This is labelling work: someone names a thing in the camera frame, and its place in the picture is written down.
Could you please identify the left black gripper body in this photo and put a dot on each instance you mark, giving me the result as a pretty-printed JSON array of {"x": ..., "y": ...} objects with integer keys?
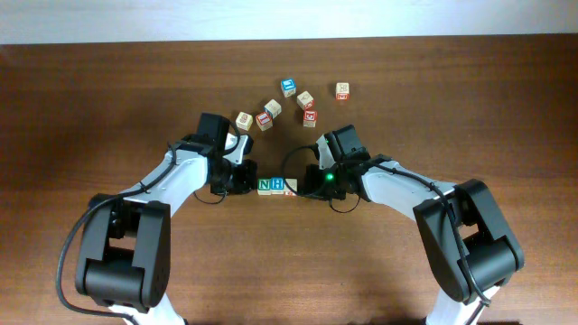
[{"x": 233, "y": 177}]

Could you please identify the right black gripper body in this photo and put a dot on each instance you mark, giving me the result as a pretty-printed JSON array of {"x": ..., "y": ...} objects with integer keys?
[{"x": 312, "y": 179}]

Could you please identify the number 2 wooden block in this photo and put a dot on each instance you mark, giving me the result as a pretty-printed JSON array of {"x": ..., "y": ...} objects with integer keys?
[{"x": 291, "y": 187}]

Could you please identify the green N wooden block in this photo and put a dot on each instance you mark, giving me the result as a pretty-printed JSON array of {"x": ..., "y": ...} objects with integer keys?
[{"x": 264, "y": 187}]

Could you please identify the blue H wooden block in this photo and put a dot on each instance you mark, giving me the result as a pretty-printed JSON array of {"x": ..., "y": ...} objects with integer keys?
[{"x": 277, "y": 186}]

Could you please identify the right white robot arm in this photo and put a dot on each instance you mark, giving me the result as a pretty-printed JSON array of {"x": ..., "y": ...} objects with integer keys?
[{"x": 470, "y": 247}]

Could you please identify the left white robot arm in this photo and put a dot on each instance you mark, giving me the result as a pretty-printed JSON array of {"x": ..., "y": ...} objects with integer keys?
[{"x": 125, "y": 252}]

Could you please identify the pineapple wooden block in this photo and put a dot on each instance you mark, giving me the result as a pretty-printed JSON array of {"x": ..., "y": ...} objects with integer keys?
[{"x": 244, "y": 121}]

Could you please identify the red I wooden block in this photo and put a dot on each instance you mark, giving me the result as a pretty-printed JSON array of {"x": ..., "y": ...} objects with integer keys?
[{"x": 264, "y": 121}]

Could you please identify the red R wooden block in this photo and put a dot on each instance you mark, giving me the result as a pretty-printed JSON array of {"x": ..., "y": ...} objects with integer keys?
[{"x": 310, "y": 118}]

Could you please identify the plain top blue-side block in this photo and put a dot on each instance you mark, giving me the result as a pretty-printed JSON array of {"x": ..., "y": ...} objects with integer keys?
[{"x": 273, "y": 108}]

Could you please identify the plain top red-side block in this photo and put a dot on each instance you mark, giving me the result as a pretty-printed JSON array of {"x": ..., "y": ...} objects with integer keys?
[{"x": 305, "y": 100}]

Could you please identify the far right red block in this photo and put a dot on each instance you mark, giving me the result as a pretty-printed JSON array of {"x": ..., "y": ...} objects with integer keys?
[{"x": 342, "y": 91}]

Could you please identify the blue top wooden block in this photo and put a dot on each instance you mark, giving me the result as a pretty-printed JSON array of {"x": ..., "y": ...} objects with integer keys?
[{"x": 288, "y": 87}]

